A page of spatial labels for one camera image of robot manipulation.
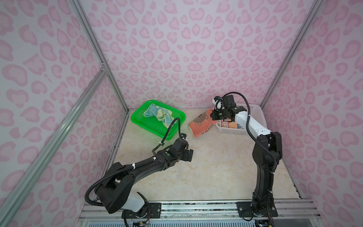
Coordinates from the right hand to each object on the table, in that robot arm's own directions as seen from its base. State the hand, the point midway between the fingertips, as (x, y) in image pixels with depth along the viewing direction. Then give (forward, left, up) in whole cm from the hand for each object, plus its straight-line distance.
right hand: (209, 112), depth 94 cm
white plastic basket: (+11, -38, -11) cm, 41 cm away
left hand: (-23, +13, -9) cm, 28 cm away
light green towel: (+8, +33, -12) cm, 36 cm away
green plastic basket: (+2, +41, -17) cm, 44 cm away
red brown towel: (-1, +4, -10) cm, 11 cm away
